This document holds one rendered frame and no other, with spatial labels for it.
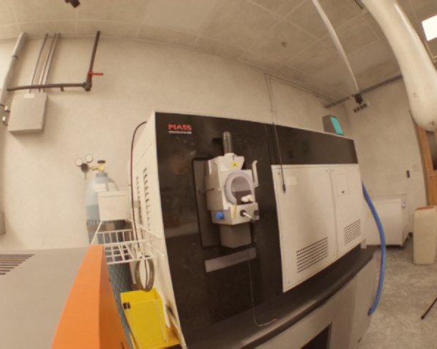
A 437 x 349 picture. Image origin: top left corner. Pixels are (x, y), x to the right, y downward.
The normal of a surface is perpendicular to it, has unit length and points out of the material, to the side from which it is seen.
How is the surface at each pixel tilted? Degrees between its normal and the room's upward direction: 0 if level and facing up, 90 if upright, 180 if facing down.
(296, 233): 90
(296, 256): 90
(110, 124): 90
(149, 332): 93
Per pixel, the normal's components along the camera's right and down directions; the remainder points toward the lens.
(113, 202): 0.49, -0.15
